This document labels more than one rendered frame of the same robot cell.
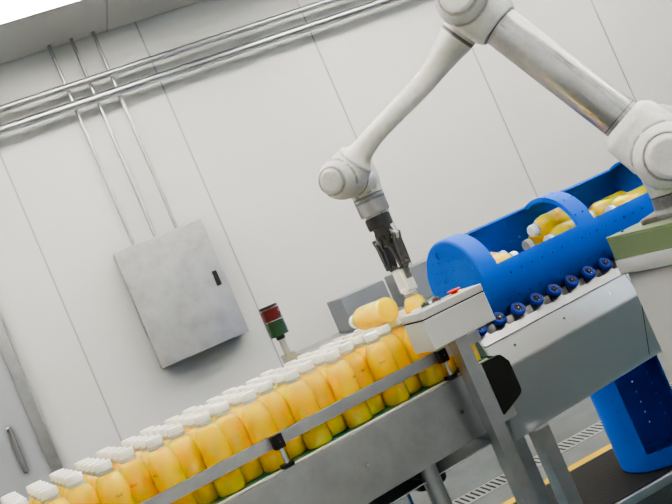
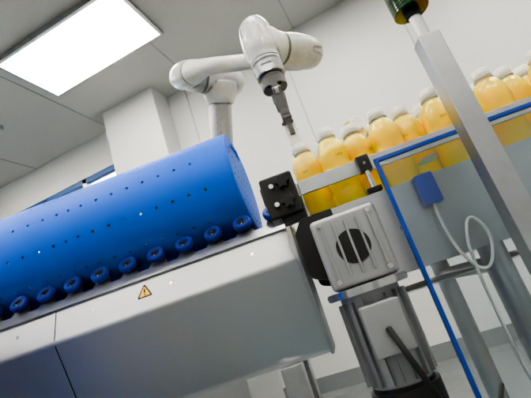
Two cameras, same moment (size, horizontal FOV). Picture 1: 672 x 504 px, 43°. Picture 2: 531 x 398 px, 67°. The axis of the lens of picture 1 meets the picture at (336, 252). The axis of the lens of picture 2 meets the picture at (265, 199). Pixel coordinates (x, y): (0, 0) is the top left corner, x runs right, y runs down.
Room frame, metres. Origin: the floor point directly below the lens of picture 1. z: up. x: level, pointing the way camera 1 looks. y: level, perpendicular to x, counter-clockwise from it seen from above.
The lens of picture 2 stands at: (3.39, 0.30, 0.73)
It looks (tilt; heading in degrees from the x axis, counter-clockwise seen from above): 16 degrees up; 212
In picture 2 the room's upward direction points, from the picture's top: 19 degrees counter-clockwise
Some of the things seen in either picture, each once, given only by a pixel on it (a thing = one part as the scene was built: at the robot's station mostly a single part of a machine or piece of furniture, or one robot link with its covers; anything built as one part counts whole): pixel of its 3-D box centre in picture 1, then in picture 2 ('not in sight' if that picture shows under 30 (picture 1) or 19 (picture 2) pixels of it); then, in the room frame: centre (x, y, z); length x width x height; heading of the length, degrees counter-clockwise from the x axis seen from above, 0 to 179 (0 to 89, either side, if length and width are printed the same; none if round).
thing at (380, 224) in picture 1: (382, 229); (276, 91); (2.44, -0.15, 1.33); 0.08 x 0.07 x 0.09; 27
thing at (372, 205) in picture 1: (372, 206); (269, 71); (2.44, -0.15, 1.40); 0.09 x 0.09 x 0.06
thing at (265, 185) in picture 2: not in sight; (284, 201); (2.68, -0.11, 0.95); 0.10 x 0.07 x 0.10; 27
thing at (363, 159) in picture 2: not in sight; (367, 174); (2.61, 0.06, 0.94); 0.03 x 0.02 x 0.08; 117
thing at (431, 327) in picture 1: (447, 318); not in sight; (2.17, -0.19, 1.05); 0.20 x 0.10 x 0.10; 117
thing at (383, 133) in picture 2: not in sight; (391, 151); (2.51, 0.10, 0.99); 0.07 x 0.07 x 0.19
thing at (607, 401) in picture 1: (611, 350); not in sight; (3.26, -0.81, 0.59); 0.28 x 0.28 x 0.88
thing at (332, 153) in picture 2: not in sight; (339, 170); (2.57, -0.01, 0.99); 0.07 x 0.07 x 0.19
